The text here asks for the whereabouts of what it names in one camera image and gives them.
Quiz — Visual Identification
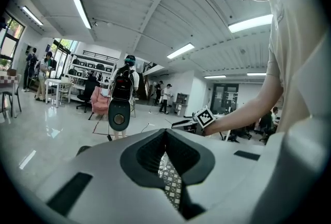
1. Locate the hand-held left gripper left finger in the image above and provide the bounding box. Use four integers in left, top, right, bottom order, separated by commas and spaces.
33, 128, 182, 224

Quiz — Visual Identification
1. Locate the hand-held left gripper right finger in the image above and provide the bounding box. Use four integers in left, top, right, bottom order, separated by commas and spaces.
164, 128, 271, 224

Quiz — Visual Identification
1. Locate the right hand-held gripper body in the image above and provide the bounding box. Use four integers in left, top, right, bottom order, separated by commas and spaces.
190, 104, 217, 137

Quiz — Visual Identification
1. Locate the person's right forearm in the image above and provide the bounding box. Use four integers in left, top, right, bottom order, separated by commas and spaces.
205, 80, 285, 137

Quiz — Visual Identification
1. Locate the small white cabinet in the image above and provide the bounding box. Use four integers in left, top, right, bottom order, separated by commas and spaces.
172, 93, 190, 117

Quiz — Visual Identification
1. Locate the dark double door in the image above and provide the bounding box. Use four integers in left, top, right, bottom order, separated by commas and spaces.
213, 83, 240, 115

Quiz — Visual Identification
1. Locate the black oval hanging pack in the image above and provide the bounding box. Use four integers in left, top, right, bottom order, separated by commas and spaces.
108, 98, 131, 131

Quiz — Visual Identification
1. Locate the dark staircase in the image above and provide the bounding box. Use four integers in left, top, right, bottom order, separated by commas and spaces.
136, 61, 159, 101

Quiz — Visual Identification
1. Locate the dark metal lattice table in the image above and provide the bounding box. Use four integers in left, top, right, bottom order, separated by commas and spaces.
157, 152, 185, 211

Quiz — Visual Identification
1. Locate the black office chair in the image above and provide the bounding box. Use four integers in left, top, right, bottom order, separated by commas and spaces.
76, 76, 101, 113
258, 111, 277, 142

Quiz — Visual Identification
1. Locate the pink armchair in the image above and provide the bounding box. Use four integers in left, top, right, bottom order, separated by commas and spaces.
90, 86, 112, 115

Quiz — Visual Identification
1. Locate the black backpack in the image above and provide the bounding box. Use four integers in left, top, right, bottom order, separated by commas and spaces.
111, 66, 136, 101

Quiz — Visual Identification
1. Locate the white table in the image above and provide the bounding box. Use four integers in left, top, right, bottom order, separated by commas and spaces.
44, 77, 73, 108

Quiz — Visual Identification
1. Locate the white shelving unit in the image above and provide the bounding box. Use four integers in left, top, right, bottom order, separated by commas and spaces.
67, 49, 117, 102

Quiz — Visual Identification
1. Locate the person's beige shirt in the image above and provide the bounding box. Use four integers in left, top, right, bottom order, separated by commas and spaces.
265, 0, 331, 133

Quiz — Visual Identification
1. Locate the checkered cloth table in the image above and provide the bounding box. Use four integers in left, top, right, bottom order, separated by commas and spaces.
0, 74, 22, 119

